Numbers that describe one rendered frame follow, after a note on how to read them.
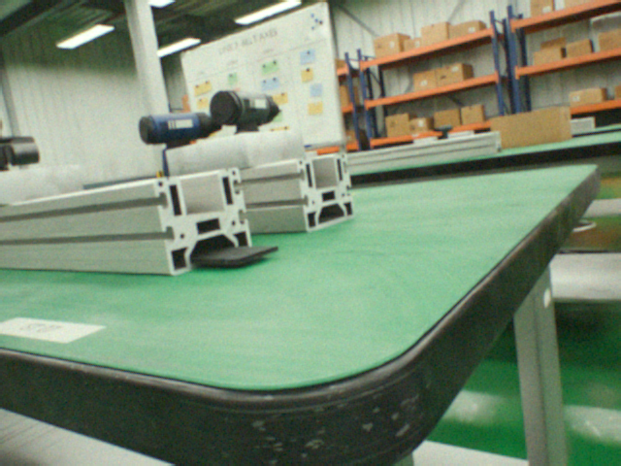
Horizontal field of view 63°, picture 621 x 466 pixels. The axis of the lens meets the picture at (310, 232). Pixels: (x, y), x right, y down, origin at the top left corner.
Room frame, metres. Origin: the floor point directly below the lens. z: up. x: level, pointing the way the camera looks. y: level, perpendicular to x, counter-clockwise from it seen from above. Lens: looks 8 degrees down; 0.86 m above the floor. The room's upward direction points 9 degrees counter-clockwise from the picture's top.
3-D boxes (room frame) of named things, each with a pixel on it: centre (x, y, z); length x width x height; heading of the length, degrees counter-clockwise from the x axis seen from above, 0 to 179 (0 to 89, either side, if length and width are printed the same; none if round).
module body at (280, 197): (0.87, 0.28, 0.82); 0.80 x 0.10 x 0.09; 50
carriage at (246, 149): (0.71, 0.09, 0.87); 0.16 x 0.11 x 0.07; 50
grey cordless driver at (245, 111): (0.95, 0.07, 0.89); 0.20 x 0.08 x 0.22; 152
